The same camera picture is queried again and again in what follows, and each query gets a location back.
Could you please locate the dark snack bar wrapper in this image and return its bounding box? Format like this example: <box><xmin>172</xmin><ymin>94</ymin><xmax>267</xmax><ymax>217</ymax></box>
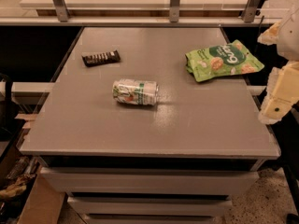
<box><xmin>81</xmin><ymin>50</ymin><xmax>121</xmax><ymax>67</ymax></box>

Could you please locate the green white 7up can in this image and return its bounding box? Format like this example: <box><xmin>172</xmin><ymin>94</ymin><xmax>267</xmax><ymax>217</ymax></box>
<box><xmin>112</xmin><ymin>78</ymin><xmax>158</xmax><ymax>105</ymax></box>

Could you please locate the green chip bag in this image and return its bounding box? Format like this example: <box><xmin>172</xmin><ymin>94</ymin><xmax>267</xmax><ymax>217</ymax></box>
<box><xmin>185</xmin><ymin>40</ymin><xmax>264</xmax><ymax>82</ymax></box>

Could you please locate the grey drawer cabinet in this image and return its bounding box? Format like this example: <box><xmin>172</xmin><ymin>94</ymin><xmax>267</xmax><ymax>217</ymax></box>
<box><xmin>21</xmin><ymin>28</ymin><xmax>279</xmax><ymax>224</ymax></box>

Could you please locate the cardboard box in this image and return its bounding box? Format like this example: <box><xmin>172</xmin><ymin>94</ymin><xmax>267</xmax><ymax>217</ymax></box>
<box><xmin>17</xmin><ymin>174</ymin><xmax>65</xmax><ymax>224</ymax></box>

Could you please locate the metal shelf rail frame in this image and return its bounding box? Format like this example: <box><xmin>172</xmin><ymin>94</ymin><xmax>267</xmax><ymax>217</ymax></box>
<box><xmin>0</xmin><ymin>0</ymin><xmax>299</xmax><ymax>28</ymax></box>

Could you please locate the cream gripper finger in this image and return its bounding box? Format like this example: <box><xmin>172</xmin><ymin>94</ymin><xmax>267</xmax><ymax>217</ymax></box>
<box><xmin>258</xmin><ymin>61</ymin><xmax>299</xmax><ymax>125</ymax></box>
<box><xmin>257</xmin><ymin>21</ymin><xmax>280</xmax><ymax>46</ymax></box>

